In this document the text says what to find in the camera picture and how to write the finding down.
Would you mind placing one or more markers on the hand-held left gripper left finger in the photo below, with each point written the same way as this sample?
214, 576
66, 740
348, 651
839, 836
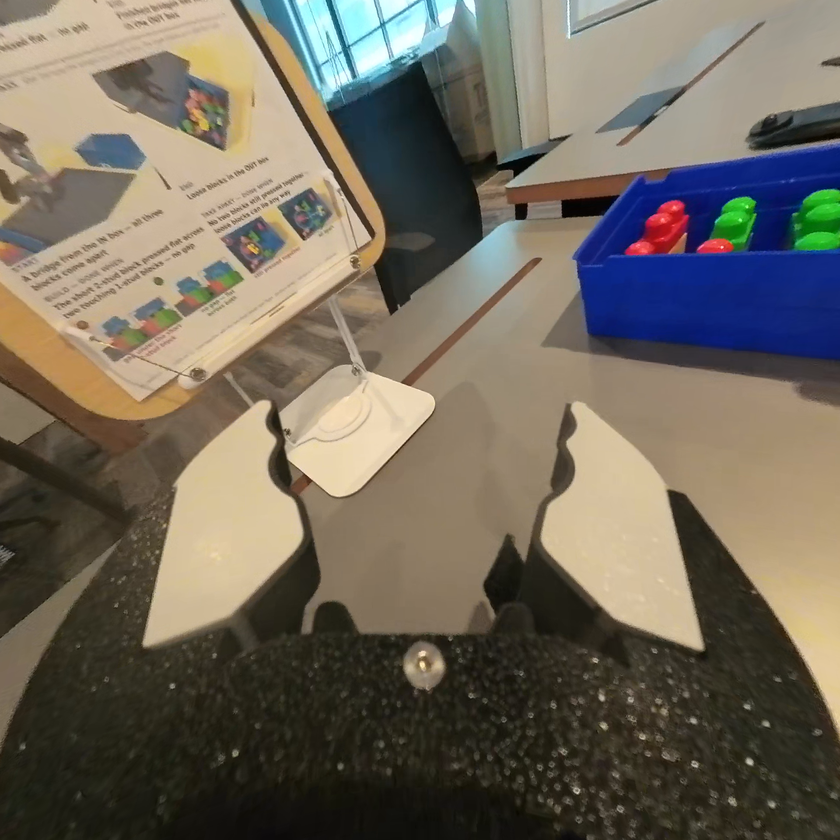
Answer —
223, 538

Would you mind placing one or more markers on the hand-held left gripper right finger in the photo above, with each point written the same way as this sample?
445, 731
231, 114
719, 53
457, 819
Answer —
610, 538

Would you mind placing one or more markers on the blue plastic bin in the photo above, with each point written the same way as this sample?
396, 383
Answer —
689, 308

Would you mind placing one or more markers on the small green mega block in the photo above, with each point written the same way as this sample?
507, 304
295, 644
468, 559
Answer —
735, 226

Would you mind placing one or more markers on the large green mega block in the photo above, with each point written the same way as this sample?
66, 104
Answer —
820, 220

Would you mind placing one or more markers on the printed instruction sheet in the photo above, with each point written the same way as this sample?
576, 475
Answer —
131, 197

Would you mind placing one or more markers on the black chair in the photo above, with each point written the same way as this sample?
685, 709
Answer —
407, 177

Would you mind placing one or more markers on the wooden display board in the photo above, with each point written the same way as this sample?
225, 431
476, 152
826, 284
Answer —
328, 131

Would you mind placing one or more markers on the dark grey table panel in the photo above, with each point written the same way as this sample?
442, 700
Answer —
640, 111

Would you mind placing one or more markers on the black device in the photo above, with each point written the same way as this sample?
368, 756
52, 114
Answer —
794, 124

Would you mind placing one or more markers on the pale cardboard box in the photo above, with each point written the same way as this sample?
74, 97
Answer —
459, 79

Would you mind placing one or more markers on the window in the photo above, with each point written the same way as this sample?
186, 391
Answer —
367, 33

